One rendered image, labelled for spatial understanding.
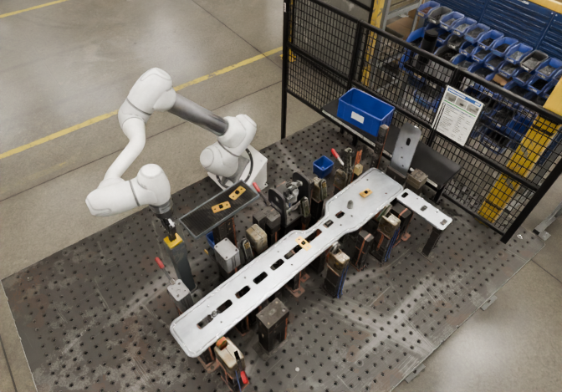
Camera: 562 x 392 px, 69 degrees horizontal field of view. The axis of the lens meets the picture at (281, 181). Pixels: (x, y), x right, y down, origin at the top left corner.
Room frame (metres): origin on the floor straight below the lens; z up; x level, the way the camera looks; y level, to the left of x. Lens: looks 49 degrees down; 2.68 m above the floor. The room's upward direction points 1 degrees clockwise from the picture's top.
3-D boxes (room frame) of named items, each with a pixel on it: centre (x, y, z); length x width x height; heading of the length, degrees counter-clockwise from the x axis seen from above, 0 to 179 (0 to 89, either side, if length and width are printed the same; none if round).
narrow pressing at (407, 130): (1.58, -0.65, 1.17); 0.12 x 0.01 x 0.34; 43
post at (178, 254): (0.99, 0.47, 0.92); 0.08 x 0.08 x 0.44; 43
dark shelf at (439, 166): (1.85, -0.63, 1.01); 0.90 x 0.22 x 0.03; 43
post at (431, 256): (1.24, -0.83, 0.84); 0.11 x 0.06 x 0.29; 43
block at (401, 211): (1.32, -0.64, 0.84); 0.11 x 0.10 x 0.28; 43
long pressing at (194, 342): (1.07, -0.11, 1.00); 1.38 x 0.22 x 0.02; 133
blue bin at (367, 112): (1.99, -0.50, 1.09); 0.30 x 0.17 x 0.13; 50
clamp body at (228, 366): (0.55, 0.18, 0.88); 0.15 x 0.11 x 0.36; 43
